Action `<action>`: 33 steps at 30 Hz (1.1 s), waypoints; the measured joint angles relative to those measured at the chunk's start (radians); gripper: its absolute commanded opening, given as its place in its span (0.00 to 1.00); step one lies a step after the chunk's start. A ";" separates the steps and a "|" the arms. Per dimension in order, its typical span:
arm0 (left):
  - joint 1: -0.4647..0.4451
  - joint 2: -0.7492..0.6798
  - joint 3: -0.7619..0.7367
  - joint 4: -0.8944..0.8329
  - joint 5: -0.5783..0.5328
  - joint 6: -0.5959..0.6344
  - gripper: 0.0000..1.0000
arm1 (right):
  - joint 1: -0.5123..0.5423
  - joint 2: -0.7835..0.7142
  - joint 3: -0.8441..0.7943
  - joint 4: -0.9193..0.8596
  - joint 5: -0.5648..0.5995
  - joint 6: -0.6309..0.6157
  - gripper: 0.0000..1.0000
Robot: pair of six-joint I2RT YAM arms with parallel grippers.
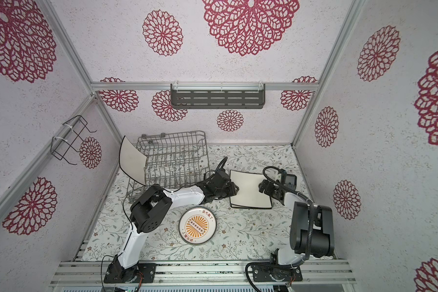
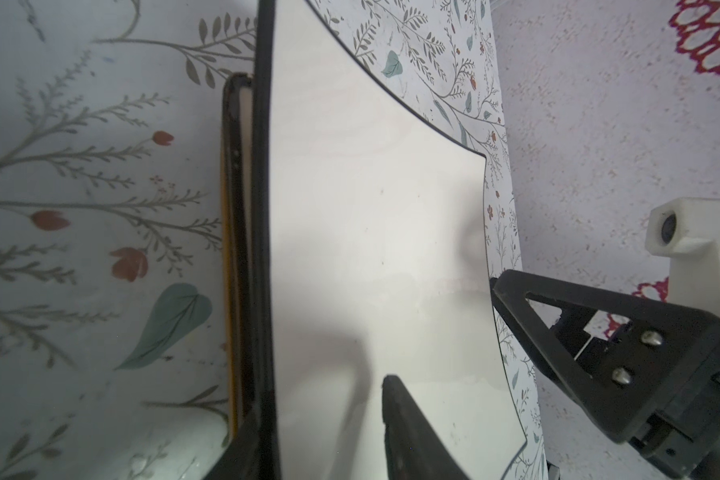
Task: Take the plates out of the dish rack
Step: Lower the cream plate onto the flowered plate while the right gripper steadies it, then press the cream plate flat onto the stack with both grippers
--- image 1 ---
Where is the round plate orange pattern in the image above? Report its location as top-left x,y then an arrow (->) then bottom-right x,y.
178,207 -> 217,245

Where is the white square plate black rim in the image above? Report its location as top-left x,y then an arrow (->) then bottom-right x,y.
119,136 -> 147,186

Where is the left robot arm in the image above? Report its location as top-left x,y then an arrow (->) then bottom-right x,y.
101,157 -> 238,284

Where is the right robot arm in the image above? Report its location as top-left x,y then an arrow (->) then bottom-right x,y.
245,166 -> 335,292

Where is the grey wire dish rack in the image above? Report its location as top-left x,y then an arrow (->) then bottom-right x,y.
126,130 -> 210,202

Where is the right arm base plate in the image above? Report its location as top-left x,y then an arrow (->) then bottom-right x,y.
251,263 -> 303,282

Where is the aluminium mounting rail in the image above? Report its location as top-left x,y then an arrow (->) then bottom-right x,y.
49,260 -> 356,287

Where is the grey slotted wall shelf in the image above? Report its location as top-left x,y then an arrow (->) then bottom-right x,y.
170,83 -> 266,110

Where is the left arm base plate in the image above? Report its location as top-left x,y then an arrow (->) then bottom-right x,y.
103,262 -> 157,283

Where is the black wire wall holder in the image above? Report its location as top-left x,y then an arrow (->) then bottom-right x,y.
50,114 -> 97,166

